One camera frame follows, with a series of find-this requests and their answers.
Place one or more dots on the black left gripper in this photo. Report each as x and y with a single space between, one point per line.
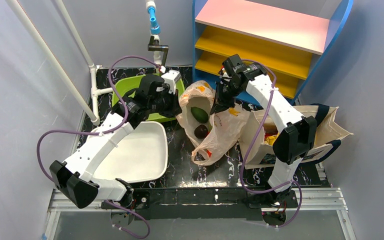
171 104

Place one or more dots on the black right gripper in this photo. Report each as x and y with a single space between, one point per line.
225 90

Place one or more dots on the banana print plastic bag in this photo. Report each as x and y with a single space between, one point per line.
224 127

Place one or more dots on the dark toy avocado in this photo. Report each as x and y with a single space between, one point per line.
201 131

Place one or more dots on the white plastic basin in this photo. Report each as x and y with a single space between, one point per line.
141 156

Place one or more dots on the green toy avocado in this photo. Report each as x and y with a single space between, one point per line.
200 115

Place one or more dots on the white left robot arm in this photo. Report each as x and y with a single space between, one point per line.
74 175

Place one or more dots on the beige canvas tote bag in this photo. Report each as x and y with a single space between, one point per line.
328 137

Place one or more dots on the colourful wooden shelf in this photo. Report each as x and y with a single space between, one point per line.
290 43

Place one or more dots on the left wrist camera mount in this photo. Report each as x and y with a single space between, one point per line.
170 77

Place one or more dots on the white pipe faucet stand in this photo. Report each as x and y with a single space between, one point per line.
160 51

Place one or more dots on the green plastic basin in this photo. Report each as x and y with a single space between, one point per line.
126 84

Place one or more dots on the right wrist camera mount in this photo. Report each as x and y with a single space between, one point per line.
223 74

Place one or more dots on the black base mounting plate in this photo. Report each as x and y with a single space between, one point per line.
204 203

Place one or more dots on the yellow snack packet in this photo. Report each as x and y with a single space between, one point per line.
270 138

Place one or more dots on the white diagonal pole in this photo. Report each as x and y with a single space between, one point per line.
21 14

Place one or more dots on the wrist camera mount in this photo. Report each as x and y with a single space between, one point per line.
223 74
170 77

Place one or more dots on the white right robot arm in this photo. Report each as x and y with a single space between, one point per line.
296 132

